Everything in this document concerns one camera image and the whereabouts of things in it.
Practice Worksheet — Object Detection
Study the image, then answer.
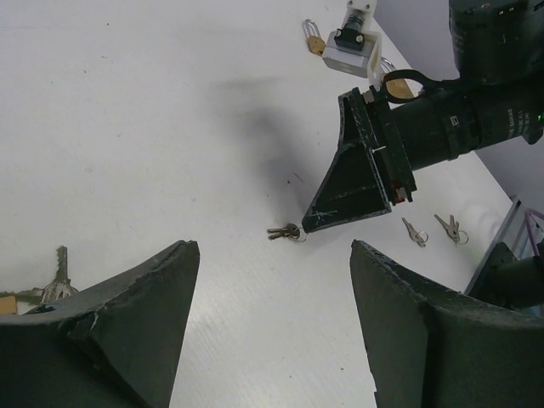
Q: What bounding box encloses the large brass padlock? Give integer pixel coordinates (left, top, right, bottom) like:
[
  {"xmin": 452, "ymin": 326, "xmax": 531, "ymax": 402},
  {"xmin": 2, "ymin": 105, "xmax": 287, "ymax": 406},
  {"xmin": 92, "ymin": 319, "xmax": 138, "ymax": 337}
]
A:
[
  {"xmin": 0, "ymin": 295, "xmax": 18, "ymax": 315},
  {"xmin": 380, "ymin": 57, "xmax": 420, "ymax": 105}
]

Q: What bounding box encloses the small brass padlock right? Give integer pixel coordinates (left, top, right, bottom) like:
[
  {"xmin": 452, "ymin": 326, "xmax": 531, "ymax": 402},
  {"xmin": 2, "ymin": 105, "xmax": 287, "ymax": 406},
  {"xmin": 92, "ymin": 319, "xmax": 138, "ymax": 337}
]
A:
[{"xmin": 302, "ymin": 19, "xmax": 326, "ymax": 57}]

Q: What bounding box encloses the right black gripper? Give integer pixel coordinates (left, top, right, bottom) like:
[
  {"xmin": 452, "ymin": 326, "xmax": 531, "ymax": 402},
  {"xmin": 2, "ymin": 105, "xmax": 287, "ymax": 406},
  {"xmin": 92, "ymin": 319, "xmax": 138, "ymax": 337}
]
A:
[{"xmin": 302, "ymin": 88, "xmax": 417, "ymax": 234}]

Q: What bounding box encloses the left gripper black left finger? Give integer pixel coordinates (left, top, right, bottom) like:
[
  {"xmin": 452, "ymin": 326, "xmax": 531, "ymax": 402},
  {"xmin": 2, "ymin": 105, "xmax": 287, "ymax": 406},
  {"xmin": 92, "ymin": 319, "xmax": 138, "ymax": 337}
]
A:
[{"xmin": 1, "ymin": 241, "xmax": 200, "ymax": 407}]

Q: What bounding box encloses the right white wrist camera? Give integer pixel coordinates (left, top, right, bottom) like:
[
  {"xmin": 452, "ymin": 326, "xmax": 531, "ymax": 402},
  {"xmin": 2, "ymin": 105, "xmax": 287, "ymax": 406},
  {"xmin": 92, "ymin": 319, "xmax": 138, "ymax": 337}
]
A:
[{"xmin": 322, "ymin": 0, "xmax": 383, "ymax": 88}]

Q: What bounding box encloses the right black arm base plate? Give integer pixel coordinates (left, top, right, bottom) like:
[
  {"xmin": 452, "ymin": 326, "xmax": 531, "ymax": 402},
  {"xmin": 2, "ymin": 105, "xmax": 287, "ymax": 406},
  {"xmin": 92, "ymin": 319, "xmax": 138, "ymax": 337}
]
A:
[{"xmin": 467, "ymin": 242, "xmax": 543, "ymax": 310}]

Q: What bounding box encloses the silver key set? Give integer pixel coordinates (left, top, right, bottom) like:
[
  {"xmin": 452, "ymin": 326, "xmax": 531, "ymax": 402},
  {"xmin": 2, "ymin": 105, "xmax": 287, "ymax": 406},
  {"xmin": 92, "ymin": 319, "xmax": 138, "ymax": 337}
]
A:
[
  {"xmin": 1, "ymin": 246, "xmax": 78, "ymax": 305},
  {"xmin": 266, "ymin": 223, "xmax": 307, "ymax": 242},
  {"xmin": 402, "ymin": 218, "xmax": 429, "ymax": 248},
  {"xmin": 434, "ymin": 214, "xmax": 469, "ymax": 246}
]

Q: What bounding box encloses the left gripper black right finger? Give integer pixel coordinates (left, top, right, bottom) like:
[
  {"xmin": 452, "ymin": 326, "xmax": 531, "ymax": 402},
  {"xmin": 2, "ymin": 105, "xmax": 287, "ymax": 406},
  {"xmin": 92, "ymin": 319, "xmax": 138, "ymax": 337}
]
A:
[{"xmin": 349, "ymin": 241, "xmax": 543, "ymax": 407}]

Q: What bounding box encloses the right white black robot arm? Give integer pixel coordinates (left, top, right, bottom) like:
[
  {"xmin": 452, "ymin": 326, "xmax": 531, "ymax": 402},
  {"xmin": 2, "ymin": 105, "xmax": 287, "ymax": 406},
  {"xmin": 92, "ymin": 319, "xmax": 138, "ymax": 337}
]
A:
[{"xmin": 302, "ymin": 1, "xmax": 543, "ymax": 233}]

